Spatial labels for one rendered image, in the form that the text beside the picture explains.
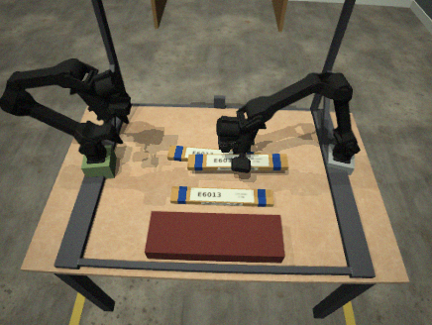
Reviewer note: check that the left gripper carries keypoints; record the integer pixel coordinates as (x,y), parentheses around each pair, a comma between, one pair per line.
(242,163)

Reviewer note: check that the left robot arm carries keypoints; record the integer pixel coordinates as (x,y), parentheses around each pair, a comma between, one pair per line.
(261,109)

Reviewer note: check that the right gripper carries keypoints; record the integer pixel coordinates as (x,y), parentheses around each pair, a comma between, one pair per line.
(106,131)

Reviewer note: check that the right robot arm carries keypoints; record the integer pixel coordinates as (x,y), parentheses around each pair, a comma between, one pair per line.
(68,74)

